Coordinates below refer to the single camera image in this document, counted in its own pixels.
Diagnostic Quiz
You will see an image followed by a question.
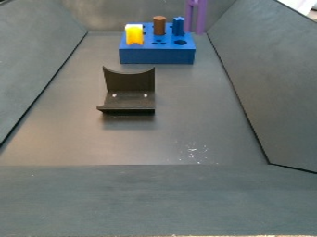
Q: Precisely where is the purple three prong object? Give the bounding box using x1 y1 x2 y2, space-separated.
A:
185 0 208 34

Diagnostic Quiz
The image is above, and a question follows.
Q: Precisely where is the blue shape sorter board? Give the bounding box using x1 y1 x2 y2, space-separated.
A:
120 22 196 64

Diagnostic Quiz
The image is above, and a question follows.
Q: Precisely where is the black curved holder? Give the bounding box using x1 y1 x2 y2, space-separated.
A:
97 68 157 114

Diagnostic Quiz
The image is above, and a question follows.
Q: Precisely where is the yellow notched block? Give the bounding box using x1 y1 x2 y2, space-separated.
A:
126 24 144 45

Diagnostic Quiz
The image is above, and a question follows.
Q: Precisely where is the blue star block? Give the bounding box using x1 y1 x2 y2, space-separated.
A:
173 17 185 36

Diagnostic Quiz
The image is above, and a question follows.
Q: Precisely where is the brown cylinder block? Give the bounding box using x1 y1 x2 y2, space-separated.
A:
153 16 166 35

